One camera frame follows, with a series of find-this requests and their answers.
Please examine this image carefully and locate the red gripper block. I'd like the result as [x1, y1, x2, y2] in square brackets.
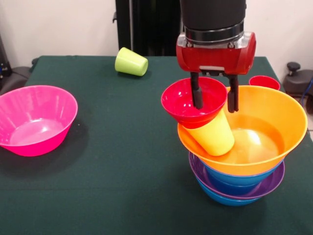
[176, 31, 257, 114]

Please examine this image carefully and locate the small red plastic bowl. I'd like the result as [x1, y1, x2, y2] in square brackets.
[160, 76, 228, 129]

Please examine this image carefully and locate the yellow plastic cup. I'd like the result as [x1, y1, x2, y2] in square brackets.
[185, 109, 235, 157]

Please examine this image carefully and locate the large orange plastic bowl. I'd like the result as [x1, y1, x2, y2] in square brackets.
[177, 85, 308, 176]

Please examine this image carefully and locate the green plastic cup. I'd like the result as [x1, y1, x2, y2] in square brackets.
[114, 47, 149, 77]

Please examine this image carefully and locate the small teal blue bowl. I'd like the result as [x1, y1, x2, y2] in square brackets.
[207, 178, 260, 197]

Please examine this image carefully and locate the purple plastic bowl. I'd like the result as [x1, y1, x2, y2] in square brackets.
[188, 151, 286, 200]

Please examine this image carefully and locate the black computer tower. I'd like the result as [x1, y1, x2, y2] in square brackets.
[0, 34, 13, 79]

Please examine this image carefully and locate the red plastic cup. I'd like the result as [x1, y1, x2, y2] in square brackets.
[248, 75, 281, 91]

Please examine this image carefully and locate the dark green tablecloth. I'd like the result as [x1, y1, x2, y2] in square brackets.
[0, 55, 313, 235]

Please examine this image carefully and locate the large pink plastic bowl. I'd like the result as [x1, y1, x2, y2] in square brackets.
[0, 85, 79, 157]

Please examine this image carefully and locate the blue cable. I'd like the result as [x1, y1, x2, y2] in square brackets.
[295, 75, 313, 117]

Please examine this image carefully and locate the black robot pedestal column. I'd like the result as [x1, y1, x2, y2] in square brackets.
[112, 0, 185, 57]

